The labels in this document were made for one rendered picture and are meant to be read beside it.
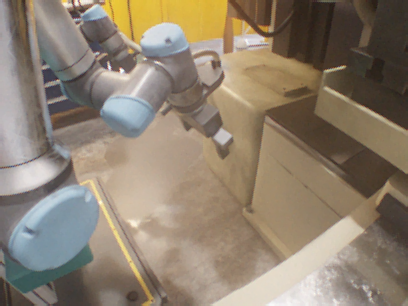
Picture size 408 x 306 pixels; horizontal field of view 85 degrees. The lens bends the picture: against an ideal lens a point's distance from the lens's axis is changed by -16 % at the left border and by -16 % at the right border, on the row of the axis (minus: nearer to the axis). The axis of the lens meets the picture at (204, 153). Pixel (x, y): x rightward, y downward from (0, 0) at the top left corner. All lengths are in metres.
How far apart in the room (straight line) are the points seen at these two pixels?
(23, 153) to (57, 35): 0.21
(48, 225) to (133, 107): 0.20
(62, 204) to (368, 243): 0.49
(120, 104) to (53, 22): 0.16
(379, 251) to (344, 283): 0.10
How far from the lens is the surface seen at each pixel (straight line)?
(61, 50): 0.44
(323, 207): 0.98
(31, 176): 0.29
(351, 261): 0.50
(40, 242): 0.31
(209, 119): 0.52
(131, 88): 0.40
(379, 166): 0.95
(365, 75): 0.55
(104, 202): 1.14
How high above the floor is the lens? 1.13
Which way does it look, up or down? 39 degrees down
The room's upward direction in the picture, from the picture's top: 1 degrees counter-clockwise
